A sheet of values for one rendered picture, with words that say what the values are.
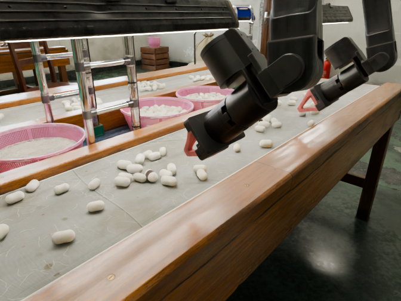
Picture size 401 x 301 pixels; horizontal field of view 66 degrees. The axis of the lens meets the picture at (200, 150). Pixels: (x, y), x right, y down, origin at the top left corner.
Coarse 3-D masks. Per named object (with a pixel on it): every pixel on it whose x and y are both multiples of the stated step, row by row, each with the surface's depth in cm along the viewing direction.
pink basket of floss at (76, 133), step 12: (0, 132) 88; (12, 132) 90; (36, 132) 94; (72, 132) 94; (84, 132) 88; (0, 144) 87; (12, 144) 90; (36, 156) 73; (48, 156) 74; (0, 168) 74; (12, 168) 73
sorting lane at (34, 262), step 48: (288, 96) 138; (144, 144) 88; (240, 144) 88; (48, 192) 64; (96, 192) 64; (144, 192) 64; (192, 192) 64; (48, 240) 50; (96, 240) 50; (0, 288) 42
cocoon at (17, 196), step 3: (15, 192) 60; (18, 192) 60; (21, 192) 61; (9, 195) 59; (12, 195) 60; (15, 195) 60; (18, 195) 60; (21, 195) 60; (6, 198) 59; (9, 198) 59; (12, 198) 59; (15, 198) 60; (18, 198) 60; (21, 198) 61; (6, 201) 59; (9, 201) 59; (12, 201) 59; (15, 201) 60
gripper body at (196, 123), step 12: (216, 108) 47; (192, 120) 47; (204, 120) 49; (216, 120) 46; (228, 120) 45; (192, 132) 47; (204, 132) 48; (216, 132) 47; (228, 132) 46; (240, 132) 47; (204, 144) 47; (216, 144) 48; (228, 144) 50; (204, 156) 47
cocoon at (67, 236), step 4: (56, 232) 49; (60, 232) 49; (64, 232) 49; (68, 232) 49; (72, 232) 50; (52, 236) 49; (56, 236) 49; (60, 236) 49; (64, 236) 49; (68, 236) 49; (72, 236) 49; (52, 240) 49; (56, 240) 48; (60, 240) 49; (64, 240) 49; (68, 240) 49; (72, 240) 50
